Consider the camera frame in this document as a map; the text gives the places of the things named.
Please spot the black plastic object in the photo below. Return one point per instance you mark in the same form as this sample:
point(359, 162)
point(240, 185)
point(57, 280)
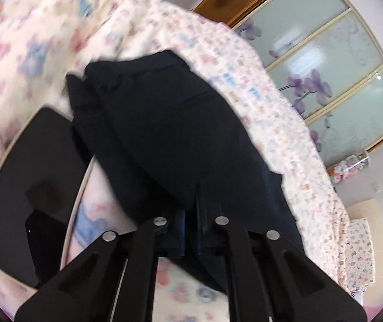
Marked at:
point(27, 174)

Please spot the beige headboard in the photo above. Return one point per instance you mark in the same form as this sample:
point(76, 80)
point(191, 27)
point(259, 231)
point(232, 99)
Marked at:
point(362, 209)

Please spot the black pants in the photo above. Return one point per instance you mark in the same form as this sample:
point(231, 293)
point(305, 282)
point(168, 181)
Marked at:
point(164, 124)

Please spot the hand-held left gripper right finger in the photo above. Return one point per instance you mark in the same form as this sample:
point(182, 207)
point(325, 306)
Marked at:
point(200, 229)

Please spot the clear tube of plush toys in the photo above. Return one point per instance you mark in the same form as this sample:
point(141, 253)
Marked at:
point(348, 167)

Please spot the white wall switch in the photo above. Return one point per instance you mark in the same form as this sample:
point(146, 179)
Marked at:
point(377, 187)

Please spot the floral glass door wardrobe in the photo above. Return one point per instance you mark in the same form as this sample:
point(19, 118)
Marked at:
point(328, 57)

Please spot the bear print pillow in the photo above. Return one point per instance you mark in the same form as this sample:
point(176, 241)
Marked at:
point(360, 255)

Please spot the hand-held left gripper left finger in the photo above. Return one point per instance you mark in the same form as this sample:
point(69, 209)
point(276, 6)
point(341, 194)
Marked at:
point(180, 233)

